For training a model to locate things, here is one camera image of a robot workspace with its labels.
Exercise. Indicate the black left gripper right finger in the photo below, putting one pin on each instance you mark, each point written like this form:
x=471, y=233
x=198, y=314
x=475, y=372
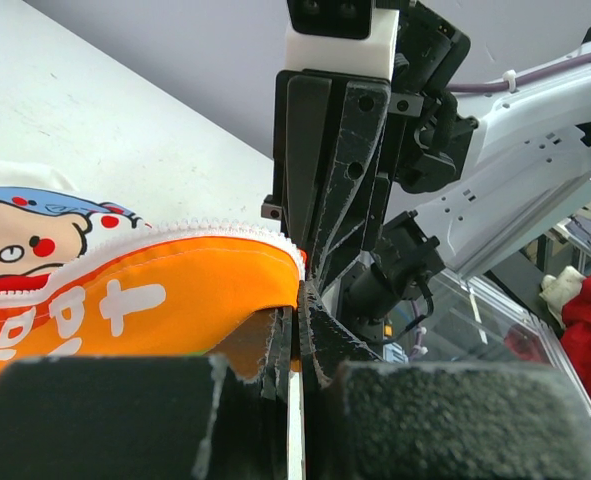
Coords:
x=365, y=418

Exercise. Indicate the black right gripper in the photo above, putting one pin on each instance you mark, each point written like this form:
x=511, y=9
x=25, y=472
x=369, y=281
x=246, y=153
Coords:
x=429, y=142

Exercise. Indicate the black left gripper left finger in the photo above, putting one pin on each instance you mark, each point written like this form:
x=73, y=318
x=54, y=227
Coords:
x=217, y=416

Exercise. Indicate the red white rainbow kids jacket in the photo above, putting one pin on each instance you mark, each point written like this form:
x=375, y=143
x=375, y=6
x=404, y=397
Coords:
x=84, y=276

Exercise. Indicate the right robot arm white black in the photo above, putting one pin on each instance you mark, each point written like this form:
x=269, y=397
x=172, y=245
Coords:
x=528, y=157

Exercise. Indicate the red cloth with white glove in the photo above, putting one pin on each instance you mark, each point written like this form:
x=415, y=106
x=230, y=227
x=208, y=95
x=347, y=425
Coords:
x=568, y=298

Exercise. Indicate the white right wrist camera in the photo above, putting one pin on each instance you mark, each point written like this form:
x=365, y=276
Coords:
x=355, y=38

